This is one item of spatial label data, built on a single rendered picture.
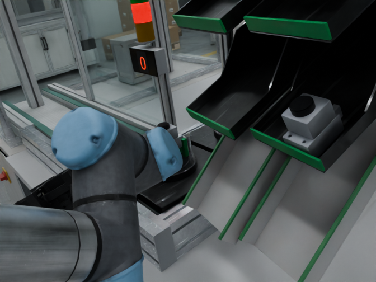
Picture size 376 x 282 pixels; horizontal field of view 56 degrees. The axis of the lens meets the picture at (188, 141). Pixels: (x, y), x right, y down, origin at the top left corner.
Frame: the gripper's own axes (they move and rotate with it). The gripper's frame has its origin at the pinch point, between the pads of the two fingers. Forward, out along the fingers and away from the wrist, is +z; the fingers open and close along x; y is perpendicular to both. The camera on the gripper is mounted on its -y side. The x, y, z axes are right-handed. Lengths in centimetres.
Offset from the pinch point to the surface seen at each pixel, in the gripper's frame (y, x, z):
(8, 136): 23, -80, 43
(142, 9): 29, -48, -35
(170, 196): -12.3, -23.9, -21.5
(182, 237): -20.1, -18.2, -20.7
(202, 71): 2, -154, -30
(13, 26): 63, -104, 26
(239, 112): -0.1, -8.2, -45.6
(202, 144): -11, -48, -29
